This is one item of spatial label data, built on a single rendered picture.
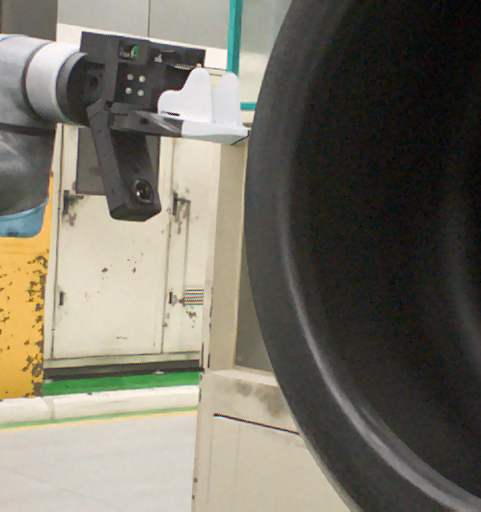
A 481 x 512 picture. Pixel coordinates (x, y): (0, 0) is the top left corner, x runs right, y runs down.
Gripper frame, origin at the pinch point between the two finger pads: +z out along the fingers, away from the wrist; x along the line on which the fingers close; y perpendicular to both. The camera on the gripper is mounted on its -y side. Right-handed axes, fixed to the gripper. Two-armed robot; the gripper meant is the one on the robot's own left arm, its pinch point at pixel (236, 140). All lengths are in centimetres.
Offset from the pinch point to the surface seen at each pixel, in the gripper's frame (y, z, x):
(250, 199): -3.3, 13.2, -11.4
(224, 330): -31, -51, 56
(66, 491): -154, -291, 238
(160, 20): 41, -744, 663
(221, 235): -17, -53, 54
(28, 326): -131, -446, 333
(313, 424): -17.4, 22.1, -11.5
